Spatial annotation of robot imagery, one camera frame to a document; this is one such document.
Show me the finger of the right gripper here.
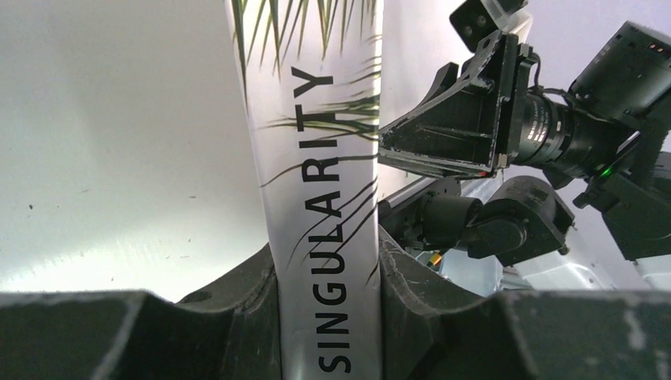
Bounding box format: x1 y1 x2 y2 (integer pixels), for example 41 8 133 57
419 63 461 111
378 94 499 179

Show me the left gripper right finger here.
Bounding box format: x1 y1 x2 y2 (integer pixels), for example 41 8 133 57
379 230 670 379

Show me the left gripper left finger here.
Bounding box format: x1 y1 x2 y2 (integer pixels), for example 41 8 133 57
1 246 282 379

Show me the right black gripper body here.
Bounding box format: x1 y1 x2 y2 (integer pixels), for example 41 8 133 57
490 32 629 181

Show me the palm leaf white book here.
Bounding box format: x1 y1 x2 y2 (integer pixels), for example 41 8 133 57
226 0 383 379

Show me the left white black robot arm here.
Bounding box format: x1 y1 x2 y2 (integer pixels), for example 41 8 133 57
1 178 670 379

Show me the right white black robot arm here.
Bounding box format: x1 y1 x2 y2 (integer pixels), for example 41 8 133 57
379 21 670 260

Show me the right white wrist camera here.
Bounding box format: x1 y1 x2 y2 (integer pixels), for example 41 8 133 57
449 0 533 53

